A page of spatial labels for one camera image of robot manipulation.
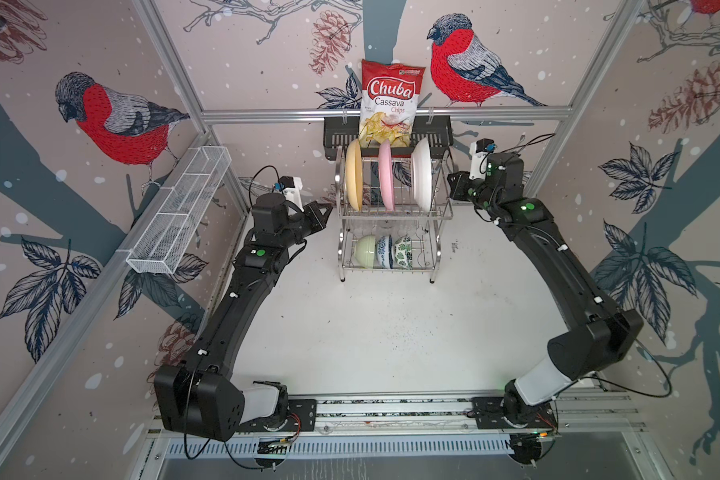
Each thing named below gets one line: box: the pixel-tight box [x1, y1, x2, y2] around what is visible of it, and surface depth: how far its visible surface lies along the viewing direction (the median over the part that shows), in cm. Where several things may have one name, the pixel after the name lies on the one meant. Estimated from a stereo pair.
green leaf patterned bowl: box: [394, 234, 413, 270], surface depth 94 cm
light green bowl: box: [354, 235, 376, 269], surface depth 92 cm
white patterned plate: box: [411, 137, 433, 213], surface depth 73 cm
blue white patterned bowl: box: [375, 234, 393, 269], surface depth 94 cm
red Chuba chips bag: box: [359, 59, 426, 148], surface depth 86 cm
